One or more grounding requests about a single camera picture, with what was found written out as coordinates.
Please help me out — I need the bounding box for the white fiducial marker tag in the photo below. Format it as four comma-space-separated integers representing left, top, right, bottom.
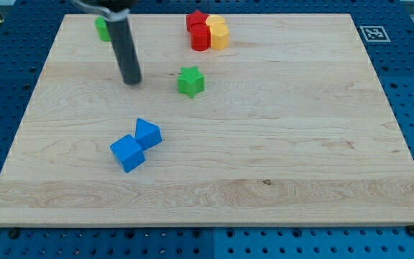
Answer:
359, 25, 390, 42

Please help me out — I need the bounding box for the metal clamp tool mount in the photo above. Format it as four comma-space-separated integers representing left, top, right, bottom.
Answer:
70, 0, 137, 22

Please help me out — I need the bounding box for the yellow heart block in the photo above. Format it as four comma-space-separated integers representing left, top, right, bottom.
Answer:
205, 14, 226, 27

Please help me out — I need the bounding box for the blue triangle block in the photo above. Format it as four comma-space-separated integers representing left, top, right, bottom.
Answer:
134, 118, 162, 150

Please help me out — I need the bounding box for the green cylinder block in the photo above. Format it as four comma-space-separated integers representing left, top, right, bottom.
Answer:
95, 17, 110, 42

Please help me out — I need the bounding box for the red cylinder block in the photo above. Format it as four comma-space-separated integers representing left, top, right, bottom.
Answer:
190, 24, 211, 51

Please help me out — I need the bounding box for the green star block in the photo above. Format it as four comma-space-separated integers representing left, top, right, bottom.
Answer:
178, 66, 205, 99

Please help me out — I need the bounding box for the yellow hexagon block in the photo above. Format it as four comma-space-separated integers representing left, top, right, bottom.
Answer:
210, 24, 229, 50

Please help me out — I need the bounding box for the blue cube block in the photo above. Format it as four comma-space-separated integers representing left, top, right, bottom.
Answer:
110, 135, 145, 173

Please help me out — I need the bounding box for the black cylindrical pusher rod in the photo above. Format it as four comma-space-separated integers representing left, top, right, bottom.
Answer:
106, 17, 142, 85

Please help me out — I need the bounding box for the red star block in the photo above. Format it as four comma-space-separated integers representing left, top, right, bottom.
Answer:
185, 10, 208, 32

